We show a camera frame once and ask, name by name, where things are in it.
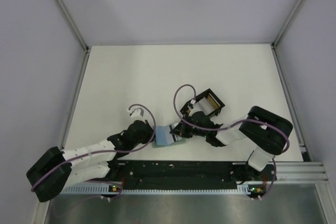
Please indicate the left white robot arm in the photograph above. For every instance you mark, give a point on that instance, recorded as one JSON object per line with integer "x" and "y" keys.
{"x": 58, "y": 169}

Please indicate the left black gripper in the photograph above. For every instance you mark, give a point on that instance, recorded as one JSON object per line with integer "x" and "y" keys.
{"x": 149, "y": 131}

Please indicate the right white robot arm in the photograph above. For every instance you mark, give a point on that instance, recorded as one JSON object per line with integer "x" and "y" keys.
{"x": 268, "y": 131}

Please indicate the green card holder wallet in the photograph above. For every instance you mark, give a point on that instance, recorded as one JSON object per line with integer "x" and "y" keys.
{"x": 169, "y": 138}

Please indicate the aluminium corner post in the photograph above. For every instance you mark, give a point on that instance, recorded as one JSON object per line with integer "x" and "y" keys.
{"x": 71, "y": 24}
{"x": 288, "y": 22}

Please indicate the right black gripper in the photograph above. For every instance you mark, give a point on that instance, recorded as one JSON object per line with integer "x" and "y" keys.
{"x": 181, "y": 129}

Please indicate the black card box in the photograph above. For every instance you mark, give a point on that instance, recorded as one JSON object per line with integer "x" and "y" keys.
{"x": 214, "y": 100}

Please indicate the aluminium front frame rail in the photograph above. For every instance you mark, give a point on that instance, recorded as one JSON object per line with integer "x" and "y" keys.
{"x": 301, "y": 173}

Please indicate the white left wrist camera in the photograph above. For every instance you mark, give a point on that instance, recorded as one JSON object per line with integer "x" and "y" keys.
{"x": 136, "y": 114}

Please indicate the white card with black stripe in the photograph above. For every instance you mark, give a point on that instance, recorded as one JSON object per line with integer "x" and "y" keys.
{"x": 164, "y": 136}

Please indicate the left aluminium corner post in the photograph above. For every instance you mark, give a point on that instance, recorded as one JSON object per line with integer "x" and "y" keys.
{"x": 71, "y": 24}

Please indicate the right aluminium corner post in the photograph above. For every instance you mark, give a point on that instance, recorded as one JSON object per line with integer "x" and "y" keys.
{"x": 288, "y": 22}

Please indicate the grey slotted cable duct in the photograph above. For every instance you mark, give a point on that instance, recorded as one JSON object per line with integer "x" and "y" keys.
{"x": 100, "y": 189}

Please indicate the stack of white cards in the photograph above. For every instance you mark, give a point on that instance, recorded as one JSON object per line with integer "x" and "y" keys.
{"x": 205, "y": 106}

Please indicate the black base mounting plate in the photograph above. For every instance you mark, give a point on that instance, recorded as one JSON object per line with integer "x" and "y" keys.
{"x": 176, "y": 175}

